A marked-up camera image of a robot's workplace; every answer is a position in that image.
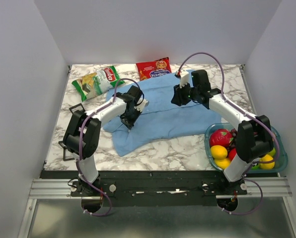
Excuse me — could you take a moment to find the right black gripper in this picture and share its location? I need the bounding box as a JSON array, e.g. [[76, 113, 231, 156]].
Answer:
[[170, 80, 200, 107]]

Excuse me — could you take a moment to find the light blue shirt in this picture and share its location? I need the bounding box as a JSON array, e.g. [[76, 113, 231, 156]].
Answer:
[[103, 73, 222, 157]]

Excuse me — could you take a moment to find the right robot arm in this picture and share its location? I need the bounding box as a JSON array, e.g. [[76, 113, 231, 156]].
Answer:
[[171, 70, 275, 194]]

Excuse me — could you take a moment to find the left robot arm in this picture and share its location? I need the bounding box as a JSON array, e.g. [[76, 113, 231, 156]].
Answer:
[[63, 85, 148, 196]]

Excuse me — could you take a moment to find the red candy bag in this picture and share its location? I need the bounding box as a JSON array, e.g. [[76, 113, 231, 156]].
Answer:
[[136, 57, 171, 81]]

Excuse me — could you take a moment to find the green chips bag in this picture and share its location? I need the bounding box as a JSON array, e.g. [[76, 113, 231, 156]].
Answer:
[[72, 65, 120, 102]]

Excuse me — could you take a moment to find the red dragon fruit toy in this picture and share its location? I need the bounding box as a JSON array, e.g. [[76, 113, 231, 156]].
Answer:
[[209, 129, 233, 147]]

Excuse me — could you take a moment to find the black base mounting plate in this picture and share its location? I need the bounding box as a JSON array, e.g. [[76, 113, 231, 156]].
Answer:
[[40, 170, 282, 208]]

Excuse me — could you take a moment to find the yellow lemon upper left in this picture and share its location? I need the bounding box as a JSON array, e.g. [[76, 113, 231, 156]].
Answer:
[[210, 145, 228, 160]]

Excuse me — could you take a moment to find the yellow lemon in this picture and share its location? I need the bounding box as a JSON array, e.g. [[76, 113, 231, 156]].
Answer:
[[210, 145, 228, 160], [259, 154, 275, 170], [214, 158, 231, 170]]

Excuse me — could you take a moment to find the dark purple grape bunch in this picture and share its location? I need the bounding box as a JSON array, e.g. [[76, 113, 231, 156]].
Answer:
[[230, 128, 237, 148]]

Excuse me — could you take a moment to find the red apple toy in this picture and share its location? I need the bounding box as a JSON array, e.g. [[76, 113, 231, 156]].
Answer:
[[228, 148, 237, 161]]

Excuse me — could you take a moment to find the yellow lemon lower left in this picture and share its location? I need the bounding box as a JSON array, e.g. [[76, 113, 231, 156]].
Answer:
[[214, 158, 231, 170]]

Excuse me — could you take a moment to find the green lime lower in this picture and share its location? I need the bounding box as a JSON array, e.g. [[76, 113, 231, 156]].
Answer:
[[251, 163, 260, 170]]

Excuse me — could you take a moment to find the green lime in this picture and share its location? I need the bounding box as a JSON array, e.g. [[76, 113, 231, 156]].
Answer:
[[268, 148, 276, 157], [251, 163, 260, 170]]

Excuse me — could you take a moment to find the yellow lemon front right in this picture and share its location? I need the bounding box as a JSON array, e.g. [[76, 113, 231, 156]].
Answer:
[[259, 154, 275, 170]]

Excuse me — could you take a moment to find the green lime upper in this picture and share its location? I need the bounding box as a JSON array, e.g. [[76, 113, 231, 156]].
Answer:
[[268, 148, 276, 157]]

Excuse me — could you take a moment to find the teal plastic fruit container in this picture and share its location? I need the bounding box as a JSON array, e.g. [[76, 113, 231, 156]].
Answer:
[[204, 122, 288, 174]]

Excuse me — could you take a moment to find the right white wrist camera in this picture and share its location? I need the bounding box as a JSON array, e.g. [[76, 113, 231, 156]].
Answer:
[[179, 70, 189, 88]]

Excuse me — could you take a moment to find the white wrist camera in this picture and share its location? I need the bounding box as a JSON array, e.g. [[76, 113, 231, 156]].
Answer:
[[135, 99, 149, 112], [179, 70, 189, 88]]

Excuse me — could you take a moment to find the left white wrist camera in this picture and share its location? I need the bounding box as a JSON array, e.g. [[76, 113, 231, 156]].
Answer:
[[135, 99, 149, 112]]

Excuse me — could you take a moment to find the black double frame stand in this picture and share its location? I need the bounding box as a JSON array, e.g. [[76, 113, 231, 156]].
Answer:
[[58, 103, 85, 162]]

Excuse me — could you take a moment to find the aluminium rail frame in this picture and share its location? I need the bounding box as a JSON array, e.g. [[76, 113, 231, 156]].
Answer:
[[18, 177, 296, 238]]

